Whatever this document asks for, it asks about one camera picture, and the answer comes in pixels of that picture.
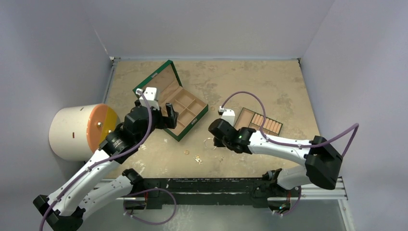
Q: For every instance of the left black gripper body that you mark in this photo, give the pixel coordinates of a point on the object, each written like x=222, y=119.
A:
x=158, y=121

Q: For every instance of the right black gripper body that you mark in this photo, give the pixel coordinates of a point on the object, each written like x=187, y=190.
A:
x=215, y=128

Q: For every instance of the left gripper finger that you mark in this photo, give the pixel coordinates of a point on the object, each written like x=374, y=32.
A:
x=174, y=119
x=170, y=118

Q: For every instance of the green jewelry box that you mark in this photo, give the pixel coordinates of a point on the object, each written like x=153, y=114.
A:
x=190, y=107

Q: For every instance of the green jewelry tray insert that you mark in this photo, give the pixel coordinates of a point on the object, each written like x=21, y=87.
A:
x=250, y=119

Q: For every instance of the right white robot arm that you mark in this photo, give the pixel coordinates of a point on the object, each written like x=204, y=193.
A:
x=318, y=162

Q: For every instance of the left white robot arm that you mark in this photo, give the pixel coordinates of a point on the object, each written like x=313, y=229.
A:
x=67, y=208

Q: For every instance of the gold earring cluster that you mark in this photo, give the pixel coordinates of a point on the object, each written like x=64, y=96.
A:
x=198, y=159

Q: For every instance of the white cylinder orange face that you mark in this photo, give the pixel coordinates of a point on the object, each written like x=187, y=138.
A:
x=76, y=132

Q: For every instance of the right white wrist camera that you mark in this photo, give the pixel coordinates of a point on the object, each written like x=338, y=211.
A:
x=227, y=115

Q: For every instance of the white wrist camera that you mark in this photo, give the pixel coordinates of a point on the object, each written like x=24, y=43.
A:
x=148, y=97
x=227, y=115

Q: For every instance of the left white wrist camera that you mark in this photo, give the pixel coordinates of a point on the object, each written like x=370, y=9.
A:
x=148, y=97

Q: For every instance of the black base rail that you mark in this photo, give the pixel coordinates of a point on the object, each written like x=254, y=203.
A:
x=260, y=192

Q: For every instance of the aluminium frame rail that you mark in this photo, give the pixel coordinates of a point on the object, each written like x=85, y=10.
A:
x=313, y=192

